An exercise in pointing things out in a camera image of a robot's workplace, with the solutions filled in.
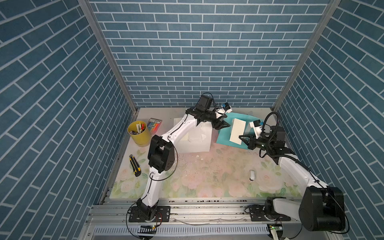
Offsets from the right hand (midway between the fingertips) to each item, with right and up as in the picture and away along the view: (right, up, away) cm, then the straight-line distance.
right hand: (242, 137), depth 82 cm
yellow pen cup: (-63, +4, +12) cm, 64 cm away
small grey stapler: (+6, -22, +2) cm, 23 cm away
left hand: (-6, +9, +3) cm, 12 cm away
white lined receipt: (-3, +4, -1) cm, 5 cm away
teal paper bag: (-9, 0, +11) cm, 14 cm away
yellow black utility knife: (-62, -19, +7) cm, 65 cm away
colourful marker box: (-58, +6, +27) cm, 64 cm away
